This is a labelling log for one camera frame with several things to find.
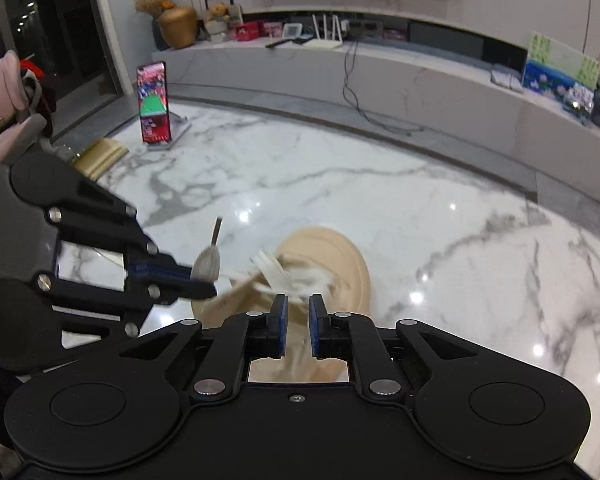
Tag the beige canvas shoe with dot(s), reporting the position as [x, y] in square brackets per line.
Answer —
[340, 265]

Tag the photo card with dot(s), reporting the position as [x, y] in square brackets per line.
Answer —
[579, 102]

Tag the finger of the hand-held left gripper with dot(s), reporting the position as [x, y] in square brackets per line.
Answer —
[180, 291]
[155, 267]

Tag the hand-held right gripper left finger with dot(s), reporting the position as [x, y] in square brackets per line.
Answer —
[280, 325]

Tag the white marble TV cabinet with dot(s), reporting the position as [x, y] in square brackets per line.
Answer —
[430, 90]

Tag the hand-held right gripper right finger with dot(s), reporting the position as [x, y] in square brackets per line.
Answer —
[314, 327]

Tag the pink cloth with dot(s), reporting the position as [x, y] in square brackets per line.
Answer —
[7, 90]

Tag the lotus pond painting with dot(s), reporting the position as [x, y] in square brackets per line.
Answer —
[555, 67]

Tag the smartphone with lit screen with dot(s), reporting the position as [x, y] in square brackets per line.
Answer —
[152, 102]

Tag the teddy bear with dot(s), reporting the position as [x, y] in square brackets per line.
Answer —
[217, 22]

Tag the white shoelace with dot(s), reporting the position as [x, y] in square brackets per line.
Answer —
[205, 262]

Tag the white router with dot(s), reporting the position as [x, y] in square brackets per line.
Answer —
[324, 40]

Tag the small white display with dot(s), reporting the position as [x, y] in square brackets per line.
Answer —
[292, 31]

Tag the white phone stand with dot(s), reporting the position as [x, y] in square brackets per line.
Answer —
[177, 132]

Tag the pink card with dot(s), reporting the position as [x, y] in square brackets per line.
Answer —
[272, 29]

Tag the gold moulded box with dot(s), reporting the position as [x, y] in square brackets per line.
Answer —
[100, 157]

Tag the grey notebook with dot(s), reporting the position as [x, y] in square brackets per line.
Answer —
[506, 79]

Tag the dried flower bunch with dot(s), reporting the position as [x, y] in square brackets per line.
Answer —
[152, 0]

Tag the red box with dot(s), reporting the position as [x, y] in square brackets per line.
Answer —
[246, 31]

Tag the golden vase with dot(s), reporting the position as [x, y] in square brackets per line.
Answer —
[177, 30]

